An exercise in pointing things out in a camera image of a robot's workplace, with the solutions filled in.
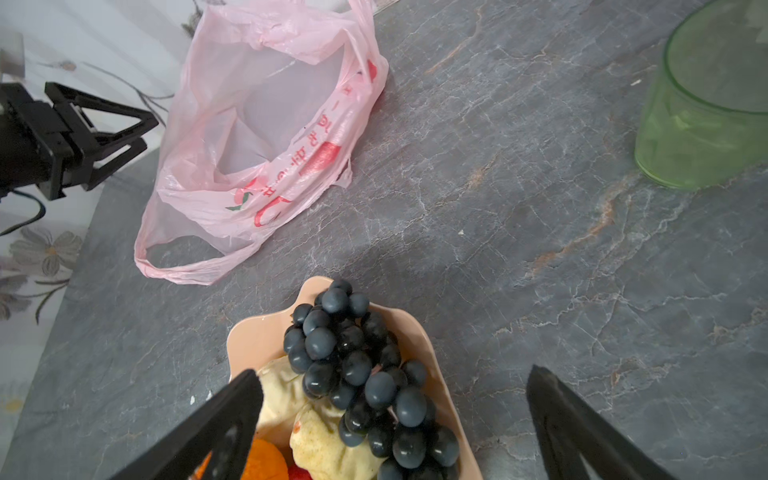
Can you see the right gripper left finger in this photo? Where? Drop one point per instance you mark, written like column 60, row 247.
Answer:
column 221, row 430

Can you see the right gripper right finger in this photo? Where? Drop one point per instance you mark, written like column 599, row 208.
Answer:
column 571, row 435

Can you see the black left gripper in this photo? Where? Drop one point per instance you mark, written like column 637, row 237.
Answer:
column 35, row 151

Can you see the orange fake fruit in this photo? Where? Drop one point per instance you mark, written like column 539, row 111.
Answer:
column 265, row 462

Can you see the beige fake potato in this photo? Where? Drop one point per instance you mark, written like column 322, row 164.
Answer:
column 284, row 397

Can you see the red fake strawberry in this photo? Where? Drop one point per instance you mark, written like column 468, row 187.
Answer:
column 297, row 473

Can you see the pink scalloped bowl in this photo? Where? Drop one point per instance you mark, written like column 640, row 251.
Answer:
column 257, row 340

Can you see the pale yellow fake fruit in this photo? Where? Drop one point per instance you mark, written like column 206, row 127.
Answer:
column 318, row 448

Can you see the dark fake grape bunch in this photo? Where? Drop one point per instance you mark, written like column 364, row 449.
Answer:
column 349, row 357

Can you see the pink plastic bag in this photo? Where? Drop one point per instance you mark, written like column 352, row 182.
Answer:
column 273, row 97

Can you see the green translucent cup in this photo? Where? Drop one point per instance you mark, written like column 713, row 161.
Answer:
column 705, row 118

